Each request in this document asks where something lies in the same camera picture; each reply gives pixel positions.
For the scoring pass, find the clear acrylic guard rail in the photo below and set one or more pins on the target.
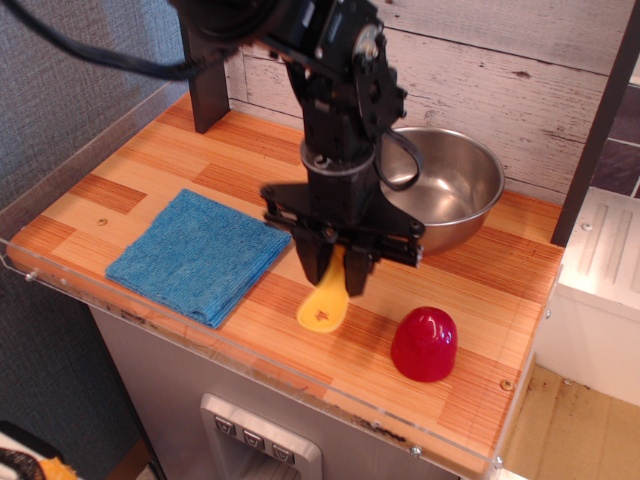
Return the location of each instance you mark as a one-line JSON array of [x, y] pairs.
[[494, 287]]

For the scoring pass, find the blue folded cloth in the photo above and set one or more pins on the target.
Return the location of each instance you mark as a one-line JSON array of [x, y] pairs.
[[198, 258]]

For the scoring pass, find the grey toy fridge cabinet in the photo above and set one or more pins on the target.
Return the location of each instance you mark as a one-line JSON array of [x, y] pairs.
[[166, 383]]

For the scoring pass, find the white toy sink unit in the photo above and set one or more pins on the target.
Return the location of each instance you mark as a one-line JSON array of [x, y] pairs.
[[589, 332]]

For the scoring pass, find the dark left shelf post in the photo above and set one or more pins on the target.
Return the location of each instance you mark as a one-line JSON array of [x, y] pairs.
[[208, 90]]

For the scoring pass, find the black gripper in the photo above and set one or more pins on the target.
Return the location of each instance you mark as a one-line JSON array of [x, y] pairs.
[[344, 207]]

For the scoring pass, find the dark shelf post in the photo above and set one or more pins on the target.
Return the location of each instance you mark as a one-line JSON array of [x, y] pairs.
[[208, 90], [610, 102]]

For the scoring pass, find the dark right shelf post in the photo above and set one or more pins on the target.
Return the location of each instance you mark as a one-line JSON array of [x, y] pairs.
[[610, 102]]

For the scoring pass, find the red plastic cup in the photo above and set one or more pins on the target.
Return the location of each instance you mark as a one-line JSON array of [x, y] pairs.
[[424, 347]]

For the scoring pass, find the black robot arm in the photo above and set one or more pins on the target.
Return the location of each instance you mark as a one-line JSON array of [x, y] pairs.
[[335, 56]]

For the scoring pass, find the yellow brush with white bristles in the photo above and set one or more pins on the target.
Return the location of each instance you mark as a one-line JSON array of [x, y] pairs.
[[324, 310]]

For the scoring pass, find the yellow black object at corner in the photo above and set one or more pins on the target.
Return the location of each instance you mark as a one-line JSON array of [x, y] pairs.
[[26, 456]]

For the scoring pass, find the stainless steel bowl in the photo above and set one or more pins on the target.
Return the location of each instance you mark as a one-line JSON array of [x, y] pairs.
[[451, 195]]

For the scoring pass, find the silver dispenser button panel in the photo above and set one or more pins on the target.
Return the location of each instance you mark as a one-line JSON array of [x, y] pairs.
[[247, 446]]

